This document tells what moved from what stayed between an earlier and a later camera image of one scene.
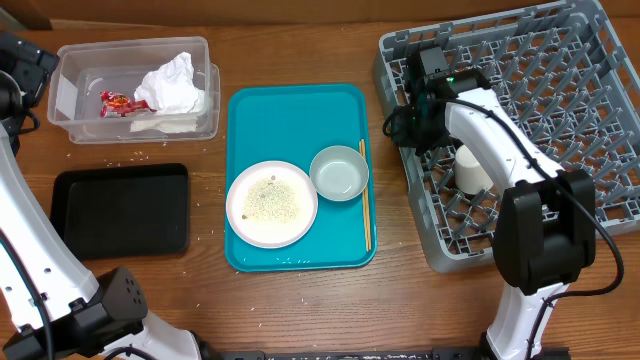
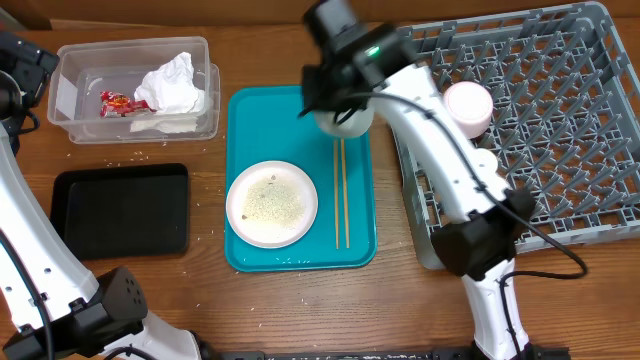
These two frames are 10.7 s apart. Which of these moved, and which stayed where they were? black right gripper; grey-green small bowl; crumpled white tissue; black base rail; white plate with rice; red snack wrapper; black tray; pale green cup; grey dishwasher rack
Moved: black right gripper; grey-green small bowl; pale green cup
Stayed: red snack wrapper; white plate with rice; grey dishwasher rack; black base rail; crumpled white tissue; black tray
